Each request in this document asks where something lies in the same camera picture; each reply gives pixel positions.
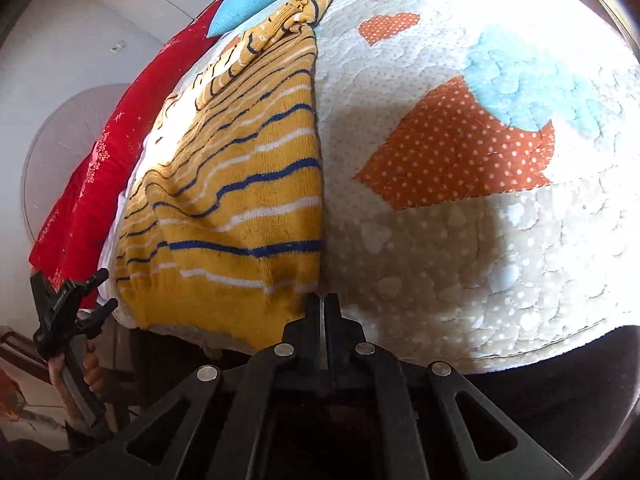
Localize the yellow striped knit sweater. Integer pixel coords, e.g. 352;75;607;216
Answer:
108;0;332;350

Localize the red snowflake pillow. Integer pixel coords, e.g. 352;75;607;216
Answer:
29;0;221;290

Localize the patchwork quilted bedspread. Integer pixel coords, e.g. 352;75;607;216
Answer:
96;0;640;376

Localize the white wardrobe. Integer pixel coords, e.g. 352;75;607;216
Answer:
1;0;215;75

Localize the person's left hand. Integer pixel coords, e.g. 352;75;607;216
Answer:
48;340;115;429

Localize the round beige headboard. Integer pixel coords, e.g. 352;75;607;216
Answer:
21;84;128;240

